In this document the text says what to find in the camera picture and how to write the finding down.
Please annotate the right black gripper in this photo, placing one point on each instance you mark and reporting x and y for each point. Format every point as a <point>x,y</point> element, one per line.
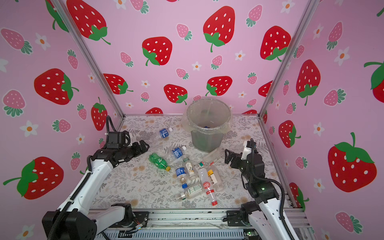
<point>237,158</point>

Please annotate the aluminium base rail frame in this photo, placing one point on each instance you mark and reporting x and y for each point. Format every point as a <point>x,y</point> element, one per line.
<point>193,224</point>

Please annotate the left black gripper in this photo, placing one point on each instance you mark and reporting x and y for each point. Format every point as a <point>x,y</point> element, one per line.
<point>142,146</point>

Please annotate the bottle green white label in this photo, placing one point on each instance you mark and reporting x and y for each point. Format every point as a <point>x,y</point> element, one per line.
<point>190,193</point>

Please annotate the mesh waste bin with liner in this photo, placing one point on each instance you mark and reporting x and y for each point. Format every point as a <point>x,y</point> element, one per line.
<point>207,120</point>

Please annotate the small bottle blue label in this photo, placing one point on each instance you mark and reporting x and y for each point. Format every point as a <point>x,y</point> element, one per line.
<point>181,175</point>

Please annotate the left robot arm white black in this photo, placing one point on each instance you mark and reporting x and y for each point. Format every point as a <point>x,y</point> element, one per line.
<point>78,195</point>

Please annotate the small bottle red cap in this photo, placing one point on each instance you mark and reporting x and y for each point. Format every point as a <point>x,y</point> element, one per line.
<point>212,197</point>

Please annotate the clear bottle blue label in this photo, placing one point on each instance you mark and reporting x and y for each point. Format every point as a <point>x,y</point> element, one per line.
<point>175,154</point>
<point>162,134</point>

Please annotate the far clear bottle blue label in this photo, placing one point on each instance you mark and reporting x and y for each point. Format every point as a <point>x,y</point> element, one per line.
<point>162,134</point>

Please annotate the green soda bottle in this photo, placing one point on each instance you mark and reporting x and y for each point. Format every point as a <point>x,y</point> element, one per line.
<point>159,162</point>

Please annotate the clear bottle red round label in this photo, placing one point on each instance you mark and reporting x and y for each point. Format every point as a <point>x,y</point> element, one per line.
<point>205,180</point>

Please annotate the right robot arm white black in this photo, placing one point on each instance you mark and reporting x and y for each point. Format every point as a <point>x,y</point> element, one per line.
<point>267,204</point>

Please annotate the clear bottle yellow cap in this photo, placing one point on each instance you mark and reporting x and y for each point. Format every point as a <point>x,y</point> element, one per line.
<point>216,180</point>

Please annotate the clear bottle green cap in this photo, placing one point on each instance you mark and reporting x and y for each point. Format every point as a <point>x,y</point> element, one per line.
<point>189,167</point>

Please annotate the clear bottle near bin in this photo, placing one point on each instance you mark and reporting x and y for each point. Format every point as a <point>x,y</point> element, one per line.
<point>214,156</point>

